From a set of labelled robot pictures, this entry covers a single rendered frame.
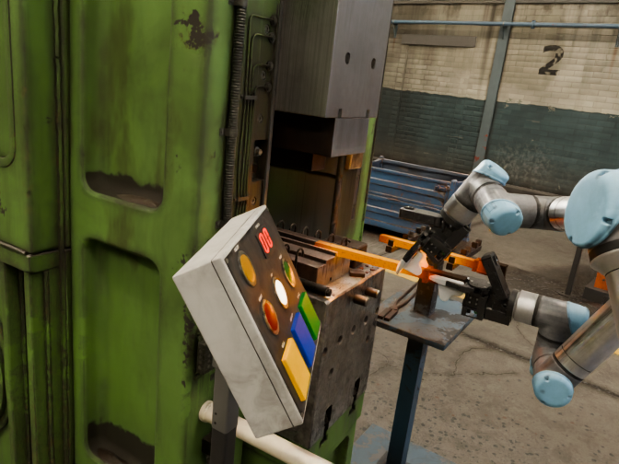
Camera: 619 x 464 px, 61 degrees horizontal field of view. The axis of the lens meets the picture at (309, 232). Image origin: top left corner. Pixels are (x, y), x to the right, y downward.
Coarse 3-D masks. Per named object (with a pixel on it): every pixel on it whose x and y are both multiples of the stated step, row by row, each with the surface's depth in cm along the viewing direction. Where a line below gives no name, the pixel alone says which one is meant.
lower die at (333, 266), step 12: (288, 240) 152; (312, 240) 153; (324, 240) 157; (288, 252) 146; (300, 252) 144; (312, 252) 145; (324, 252) 146; (336, 252) 145; (300, 264) 139; (312, 264) 139; (324, 264) 140; (336, 264) 146; (348, 264) 154; (300, 276) 140; (312, 276) 138; (324, 276) 141; (336, 276) 148
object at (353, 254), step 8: (320, 240) 151; (328, 248) 147; (336, 248) 145; (344, 248) 146; (344, 256) 145; (352, 256) 143; (360, 256) 142; (368, 256) 141; (376, 256) 141; (376, 264) 140; (384, 264) 139; (392, 264) 138; (400, 272) 137; (408, 272) 136; (424, 272) 133; (432, 272) 132; (440, 272) 132; (448, 272) 133; (424, 280) 133; (464, 280) 128
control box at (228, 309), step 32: (256, 224) 93; (224, 256) 73; (256, 256) 86; (288, 256) 105; (192, 288) 73; (224, 288) 73; (256, 288) 80; (288, 288) 96; (224, 320) 74; (256, 320) 75; (288, 320) 89; (320, 320) 109; (224, 352) 75; (256, 352) 75; (256, 384) 76; (288, 384) 77; (256, 416) 78; (288, 416) 77
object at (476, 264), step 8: (384, 240) 177; (400, 240) 174; (408, 240) 175; (408, 248) 172; (456, 256) 164; (464, 256) 164; (464, 264) 162; (472, 264) 161; (480, 264) 160; (504, 264) 157; (480, 272) 160; (504, 272) 156
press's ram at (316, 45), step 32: (288, 0) 121; (320, 0) 117; (352, 0) 120; (384, 0) 134; (288, 32) 123; (320, 32) 118; (352, 32) 123; (384, 32) 138; (288, 64) 124; (320, 64) 120; (352, 64) 127; (288, 96) 126; (320, 96) 121; (352, 96) 131
